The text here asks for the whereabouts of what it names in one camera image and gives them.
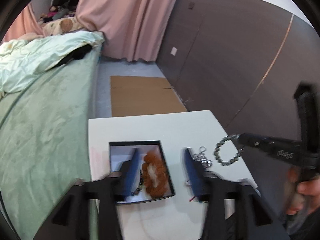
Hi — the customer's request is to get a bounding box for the black garment on bed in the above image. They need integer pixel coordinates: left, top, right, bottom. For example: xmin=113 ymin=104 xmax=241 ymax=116
xmin=55 ymin=44 xmax=93 ymax=67

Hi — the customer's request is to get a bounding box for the pink curtain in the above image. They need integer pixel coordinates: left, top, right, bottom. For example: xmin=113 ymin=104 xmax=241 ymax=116
xmin=76 ymin=0 xmax=176 ymax=62
xmin=1 ymin=3 xmax=43 ymax=43

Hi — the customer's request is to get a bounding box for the dark multicolour bead bracelet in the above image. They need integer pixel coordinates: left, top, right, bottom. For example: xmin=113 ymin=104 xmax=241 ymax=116
xmin=130 ymin=169 xmax=146 ymax=197

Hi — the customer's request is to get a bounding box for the white wall socket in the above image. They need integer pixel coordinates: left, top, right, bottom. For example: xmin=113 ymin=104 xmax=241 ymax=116
xmin=170 ymin=47 xmax=177 ymax=56

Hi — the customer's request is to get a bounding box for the person's right hand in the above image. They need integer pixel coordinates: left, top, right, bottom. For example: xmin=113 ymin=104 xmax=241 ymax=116
xmin=285 ymin=175 xmax=319 ymax=215

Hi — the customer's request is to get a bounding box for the silver chain keyring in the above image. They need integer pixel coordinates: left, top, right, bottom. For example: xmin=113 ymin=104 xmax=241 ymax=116
xmin=193 ymin=146 xmax=213 ymax=169

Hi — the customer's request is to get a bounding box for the flattened cardboard sheet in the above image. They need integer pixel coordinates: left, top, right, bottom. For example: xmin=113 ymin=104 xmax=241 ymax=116
xmin=110 ymin=76 xmax=187 ymax=117

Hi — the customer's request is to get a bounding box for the pale green duvet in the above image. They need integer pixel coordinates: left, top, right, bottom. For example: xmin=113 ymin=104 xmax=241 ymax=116
xmin=1 ymin=31 xmax=105 ymax=98

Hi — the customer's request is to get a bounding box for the black jewelry box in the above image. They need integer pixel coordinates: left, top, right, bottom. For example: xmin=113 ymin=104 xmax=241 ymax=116
xmin=109 ymin=140 xmax=175 ymax=205

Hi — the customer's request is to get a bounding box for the green bed cover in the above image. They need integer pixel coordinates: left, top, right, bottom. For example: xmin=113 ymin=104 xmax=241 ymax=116
xmin=1 ymin=47 xmax=101 ymax=239

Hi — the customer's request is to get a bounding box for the floral pillow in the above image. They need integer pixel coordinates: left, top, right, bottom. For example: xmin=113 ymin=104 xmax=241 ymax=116
xmin=42 ymin=17 xmax=86 ymax=36

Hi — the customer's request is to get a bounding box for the plush toys pile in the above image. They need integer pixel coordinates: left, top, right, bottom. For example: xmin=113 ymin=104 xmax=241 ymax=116
xmin=37 ymin=0 xmax=79 ymax=25

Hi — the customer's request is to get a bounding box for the brown rudraksha bead bracelet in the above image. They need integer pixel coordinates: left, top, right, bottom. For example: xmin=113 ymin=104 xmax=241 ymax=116
xmin=141 ymin=149 xmax=169 ymax=198

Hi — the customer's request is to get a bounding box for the white table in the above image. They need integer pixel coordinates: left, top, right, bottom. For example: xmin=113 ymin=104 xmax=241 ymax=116
xmin=87 ymin=109 xmax=258 ymax=240

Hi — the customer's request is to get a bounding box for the pink butterfly pendant red cord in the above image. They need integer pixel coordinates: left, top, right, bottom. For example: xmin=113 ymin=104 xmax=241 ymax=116
xmin=184 ymin=179 xmax=201 ymax=203

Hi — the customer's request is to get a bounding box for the grey-blue bead bracelet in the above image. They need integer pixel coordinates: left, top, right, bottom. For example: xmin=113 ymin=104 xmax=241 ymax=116
xmin=213 ymin=134 xmax=245 ymax=167

